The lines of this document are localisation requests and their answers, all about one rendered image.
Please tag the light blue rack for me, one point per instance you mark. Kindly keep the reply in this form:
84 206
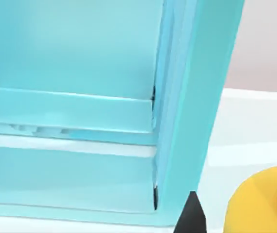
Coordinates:
80 97

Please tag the yellow trophy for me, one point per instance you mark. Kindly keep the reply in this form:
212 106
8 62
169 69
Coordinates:
260 201

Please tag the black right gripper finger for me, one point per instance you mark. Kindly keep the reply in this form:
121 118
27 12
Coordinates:
192 216

